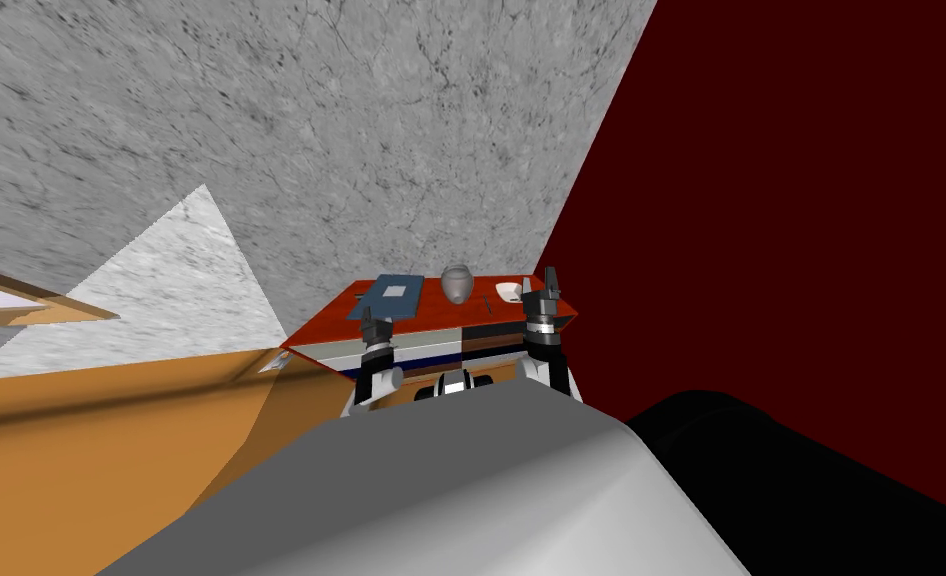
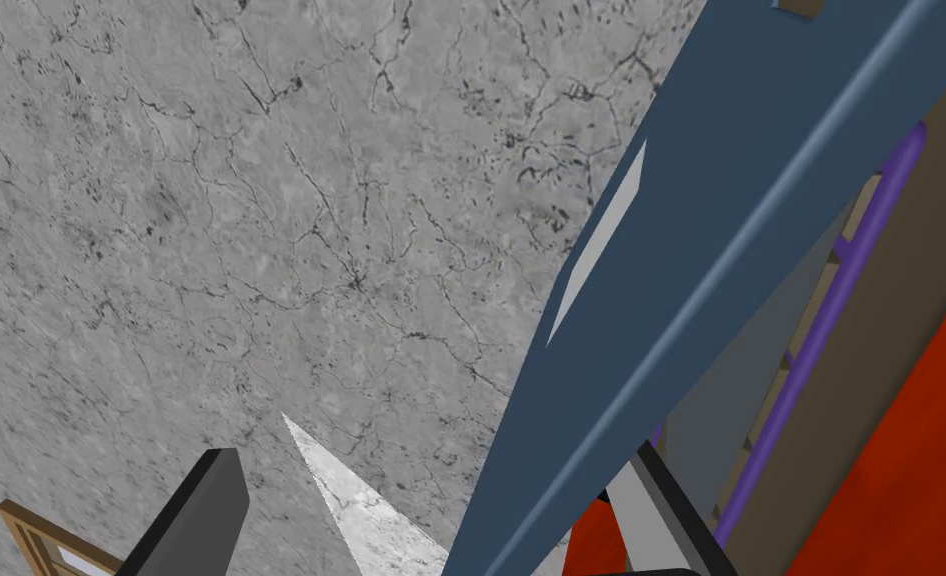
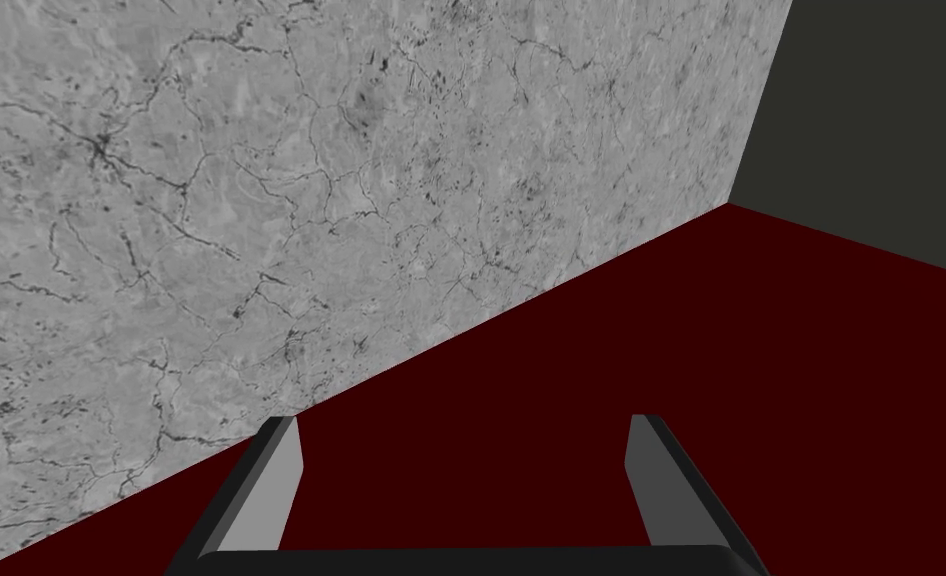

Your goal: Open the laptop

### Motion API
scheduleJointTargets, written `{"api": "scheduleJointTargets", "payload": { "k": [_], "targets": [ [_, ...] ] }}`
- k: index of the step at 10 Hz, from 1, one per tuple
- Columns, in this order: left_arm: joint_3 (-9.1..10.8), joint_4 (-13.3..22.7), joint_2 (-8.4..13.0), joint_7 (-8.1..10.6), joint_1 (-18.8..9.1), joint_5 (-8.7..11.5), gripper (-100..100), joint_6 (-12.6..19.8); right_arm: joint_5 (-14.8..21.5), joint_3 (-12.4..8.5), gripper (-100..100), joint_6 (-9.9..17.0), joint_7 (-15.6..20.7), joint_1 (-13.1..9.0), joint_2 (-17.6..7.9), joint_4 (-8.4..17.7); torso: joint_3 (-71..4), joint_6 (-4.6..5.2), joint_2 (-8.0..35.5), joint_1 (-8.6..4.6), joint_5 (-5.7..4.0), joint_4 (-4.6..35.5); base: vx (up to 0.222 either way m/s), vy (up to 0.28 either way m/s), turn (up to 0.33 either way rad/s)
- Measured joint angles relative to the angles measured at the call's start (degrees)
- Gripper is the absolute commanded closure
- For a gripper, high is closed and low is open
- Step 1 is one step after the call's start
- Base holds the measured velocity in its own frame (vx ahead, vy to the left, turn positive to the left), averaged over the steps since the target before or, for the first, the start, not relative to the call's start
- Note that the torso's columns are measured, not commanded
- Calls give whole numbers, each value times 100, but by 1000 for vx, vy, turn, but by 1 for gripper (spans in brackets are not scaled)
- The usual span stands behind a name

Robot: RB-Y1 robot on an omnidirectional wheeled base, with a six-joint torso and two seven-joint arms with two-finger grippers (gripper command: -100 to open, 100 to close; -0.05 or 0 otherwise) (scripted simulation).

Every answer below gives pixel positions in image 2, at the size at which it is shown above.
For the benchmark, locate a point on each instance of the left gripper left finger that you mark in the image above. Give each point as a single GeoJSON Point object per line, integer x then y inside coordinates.
{"type": "Point", "coordinates": [193, 528]}

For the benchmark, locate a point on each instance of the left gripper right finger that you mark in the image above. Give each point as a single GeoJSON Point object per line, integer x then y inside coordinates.
{"type": "Point", "coordinates": [665, 528]}

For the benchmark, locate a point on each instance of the blue cupboard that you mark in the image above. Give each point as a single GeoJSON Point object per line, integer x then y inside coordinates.
{"type": "Point", "coordinates": [729, 208]}

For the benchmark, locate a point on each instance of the wooden framed window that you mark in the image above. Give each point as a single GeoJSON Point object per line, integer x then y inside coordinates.
{"type": "Point", "coordinates": [37, 538]}

